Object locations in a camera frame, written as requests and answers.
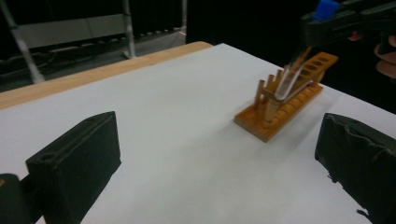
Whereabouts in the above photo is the blue-capped glass test tube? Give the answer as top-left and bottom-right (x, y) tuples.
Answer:
(275, 0), (341, 102)

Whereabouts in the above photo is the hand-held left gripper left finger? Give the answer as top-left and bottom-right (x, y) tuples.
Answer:
(25, 110), (122, 224)

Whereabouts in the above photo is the wooden test tube rack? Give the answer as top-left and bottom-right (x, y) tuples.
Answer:
(233, 51), (340, 144)

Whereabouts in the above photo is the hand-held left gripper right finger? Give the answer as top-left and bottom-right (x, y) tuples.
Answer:
(314, 112), (396, 224)

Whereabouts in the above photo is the grey metal stand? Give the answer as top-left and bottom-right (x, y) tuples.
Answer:
(0, 0), (188, 85)

